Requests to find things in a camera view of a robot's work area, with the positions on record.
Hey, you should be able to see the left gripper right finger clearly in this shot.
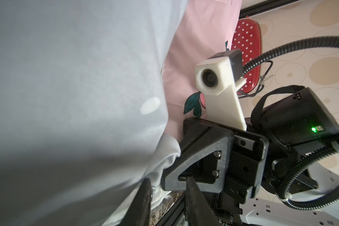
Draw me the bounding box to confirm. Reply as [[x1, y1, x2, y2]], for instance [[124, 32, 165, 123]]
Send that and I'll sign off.
[[185, 177, 221, 226]]

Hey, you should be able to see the red and silver toaster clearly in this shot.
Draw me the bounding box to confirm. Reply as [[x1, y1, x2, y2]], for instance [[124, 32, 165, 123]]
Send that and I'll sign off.
[[231, 18, 262, 94]]

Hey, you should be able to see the pink cat-print pillow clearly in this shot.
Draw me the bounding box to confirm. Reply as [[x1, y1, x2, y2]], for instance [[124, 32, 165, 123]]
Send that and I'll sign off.
[[163, 1, 242, 141]]

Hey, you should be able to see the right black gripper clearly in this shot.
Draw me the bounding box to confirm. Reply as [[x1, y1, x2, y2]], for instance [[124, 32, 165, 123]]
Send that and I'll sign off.
[[161, 87, 339, 211]]

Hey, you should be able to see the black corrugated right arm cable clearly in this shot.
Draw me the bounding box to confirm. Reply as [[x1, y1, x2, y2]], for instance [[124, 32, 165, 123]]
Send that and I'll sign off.
[[242, 36, 339, 76]]

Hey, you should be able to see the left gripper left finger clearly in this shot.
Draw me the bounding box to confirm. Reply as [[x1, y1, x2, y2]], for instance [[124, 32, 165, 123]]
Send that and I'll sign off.
[[120, 179, 152, 226]]

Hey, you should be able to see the grey bear-print pillow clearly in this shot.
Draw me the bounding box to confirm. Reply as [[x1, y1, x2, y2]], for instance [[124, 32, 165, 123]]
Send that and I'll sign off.
[[0, 1, 187, 226]]

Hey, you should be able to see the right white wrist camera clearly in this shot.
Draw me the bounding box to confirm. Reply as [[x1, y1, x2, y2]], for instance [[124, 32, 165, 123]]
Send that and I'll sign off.
[[195, 50, 247, 131]]

